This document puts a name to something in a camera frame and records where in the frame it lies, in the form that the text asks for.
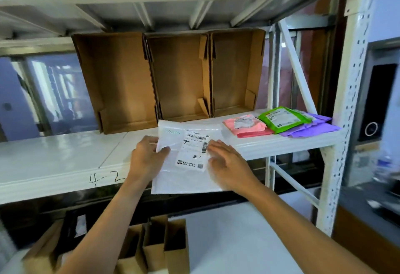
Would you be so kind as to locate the person's left hand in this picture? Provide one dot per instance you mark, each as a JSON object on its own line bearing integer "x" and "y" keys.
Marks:
{"x": 145, "y": 161}

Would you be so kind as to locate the person's right hand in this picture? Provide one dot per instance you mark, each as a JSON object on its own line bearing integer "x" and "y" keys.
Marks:
{"x": 231, "y": 170}

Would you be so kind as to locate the light pink mailer bag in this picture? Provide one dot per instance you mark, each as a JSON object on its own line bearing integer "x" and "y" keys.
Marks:
{"x": 231, "y": 127}

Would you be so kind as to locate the white mailer bag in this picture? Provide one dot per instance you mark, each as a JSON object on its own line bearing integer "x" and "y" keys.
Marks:
{"x": 187, "y": 180}

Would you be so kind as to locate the red mailer bag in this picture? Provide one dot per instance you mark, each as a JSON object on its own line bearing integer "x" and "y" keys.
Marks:
{"x": 259, "y": 133}

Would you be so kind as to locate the green mailer bag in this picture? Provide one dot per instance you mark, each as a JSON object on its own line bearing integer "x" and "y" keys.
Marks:
{"x": 268, "y": 125}

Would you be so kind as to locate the purple mailer bag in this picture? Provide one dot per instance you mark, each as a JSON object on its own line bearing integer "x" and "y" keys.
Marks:
{"x": 322, "y": 118}
{"x": 312, "y": 130}

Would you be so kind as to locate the purple mailer bag front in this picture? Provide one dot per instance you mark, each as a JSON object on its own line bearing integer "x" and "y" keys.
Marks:
{"x": 322, "y": 118}

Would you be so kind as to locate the person's left forearm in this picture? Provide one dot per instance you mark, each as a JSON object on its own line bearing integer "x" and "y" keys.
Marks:
{"x": 100, "y": 233}

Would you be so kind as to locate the person's right forearm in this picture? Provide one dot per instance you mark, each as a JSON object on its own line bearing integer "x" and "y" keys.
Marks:
{"x": 306, "y": 236}

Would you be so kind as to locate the white metal shelf rack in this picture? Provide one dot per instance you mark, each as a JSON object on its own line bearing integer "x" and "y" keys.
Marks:
{"x": 62, "y": 158}

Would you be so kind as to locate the open brown cardboard box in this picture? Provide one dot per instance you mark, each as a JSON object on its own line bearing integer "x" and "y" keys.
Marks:
{"x": 234, "y": 70}
{"x": 178, "y": 77}
{"x": 118, "y": 80}

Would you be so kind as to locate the black package with white label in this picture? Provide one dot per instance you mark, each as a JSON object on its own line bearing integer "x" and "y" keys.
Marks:
{"x": 78, "y": 227}

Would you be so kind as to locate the cardboard carton with white label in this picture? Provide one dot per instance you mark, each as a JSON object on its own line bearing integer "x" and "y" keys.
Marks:
{"x": 64, "y": 259}

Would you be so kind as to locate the taped cardboard box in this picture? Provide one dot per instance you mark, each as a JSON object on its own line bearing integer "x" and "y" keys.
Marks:
{"x": 362, "y": 164}

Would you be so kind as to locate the clear plastic water bottle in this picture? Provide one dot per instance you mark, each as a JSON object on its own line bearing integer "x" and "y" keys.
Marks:
{"x": 386, "y": 169}

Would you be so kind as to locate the grey device housing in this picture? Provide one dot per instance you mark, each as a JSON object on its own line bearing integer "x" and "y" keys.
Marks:
{"x": 362, "y": 64}

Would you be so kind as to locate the metal window frame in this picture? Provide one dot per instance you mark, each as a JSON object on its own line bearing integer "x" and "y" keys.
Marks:
{"x": 40, "y": 95}

